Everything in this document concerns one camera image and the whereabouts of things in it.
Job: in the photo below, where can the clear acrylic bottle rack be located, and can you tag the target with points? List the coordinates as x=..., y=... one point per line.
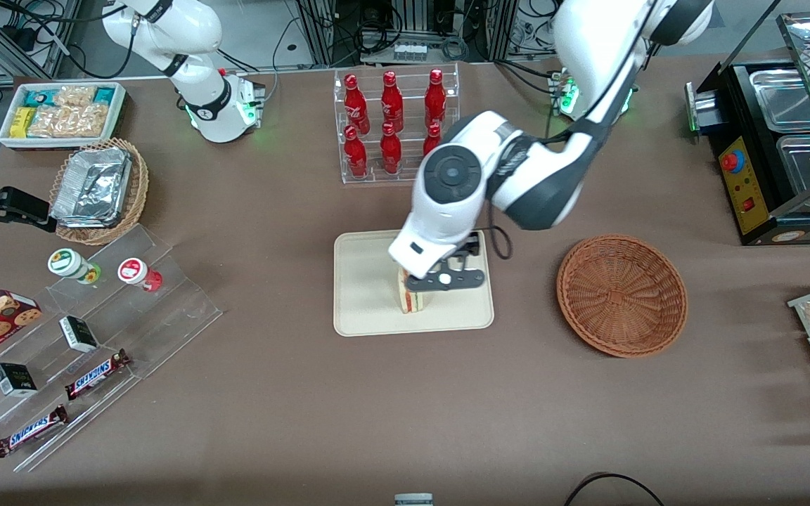
x=377, y=179

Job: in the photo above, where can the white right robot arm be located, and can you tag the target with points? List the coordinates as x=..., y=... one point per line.
x=201, y=105

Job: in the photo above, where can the green lid snack cup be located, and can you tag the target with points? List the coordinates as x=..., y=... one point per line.
x=67, y=263

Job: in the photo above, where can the small black box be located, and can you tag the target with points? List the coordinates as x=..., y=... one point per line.
x=79, y=334
x=15, y=379

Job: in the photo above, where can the clear acrylic stepped display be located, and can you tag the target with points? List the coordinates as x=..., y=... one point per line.
x=166, y=309

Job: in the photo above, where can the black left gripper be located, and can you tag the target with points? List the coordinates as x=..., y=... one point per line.
x=470, y=247

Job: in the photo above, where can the white rectangular snack bin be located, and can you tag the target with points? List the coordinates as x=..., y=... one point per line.
x=118, y=112

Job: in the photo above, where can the light wicker basket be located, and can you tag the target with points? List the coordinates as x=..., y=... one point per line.
x=139, y=190

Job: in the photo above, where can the triangular sandwich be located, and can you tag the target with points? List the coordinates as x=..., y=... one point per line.
x=413, y=302

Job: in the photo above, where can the clear rice cracker packet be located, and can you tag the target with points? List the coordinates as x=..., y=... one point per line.
x=71, y=121

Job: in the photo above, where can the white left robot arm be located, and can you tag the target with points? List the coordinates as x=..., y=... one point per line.
x=538, y=183

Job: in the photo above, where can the black food warmer machine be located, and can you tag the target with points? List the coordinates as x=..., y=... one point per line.
x=732, y=105

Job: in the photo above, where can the teal snack packet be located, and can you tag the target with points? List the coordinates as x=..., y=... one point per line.
x=39, y=97
x=105, y=95

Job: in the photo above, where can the small grey device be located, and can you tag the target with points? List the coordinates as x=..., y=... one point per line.
x=413, y=500

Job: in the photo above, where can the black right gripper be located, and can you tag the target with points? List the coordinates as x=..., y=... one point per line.
x=13, y=204

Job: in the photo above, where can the Snickers chocolate bar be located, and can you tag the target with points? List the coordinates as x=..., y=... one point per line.
x=95, y=374
x=31, y=430

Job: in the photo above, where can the red cola bottle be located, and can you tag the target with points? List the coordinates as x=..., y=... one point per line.
x=391, y=153
x=432, y=139
x=356, y=156
x=356, y=105
x=435, y=98
x=391, y=102

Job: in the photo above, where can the yellow snack packet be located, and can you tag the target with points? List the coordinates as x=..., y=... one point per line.
x=22, y=123

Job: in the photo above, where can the white power strip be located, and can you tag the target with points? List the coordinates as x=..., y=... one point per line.
x=410, y=50

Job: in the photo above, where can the stacked aluminium foil trays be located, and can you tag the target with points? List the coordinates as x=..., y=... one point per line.
x=92, y=186

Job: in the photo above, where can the cream plastic tray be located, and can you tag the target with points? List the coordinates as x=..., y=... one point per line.
x=366, y=281

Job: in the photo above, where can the brown round wicker basket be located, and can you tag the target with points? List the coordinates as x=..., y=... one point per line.
x=623, y=295

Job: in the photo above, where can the red lid snack cup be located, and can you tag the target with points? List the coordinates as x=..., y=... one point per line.
x=134, y=271

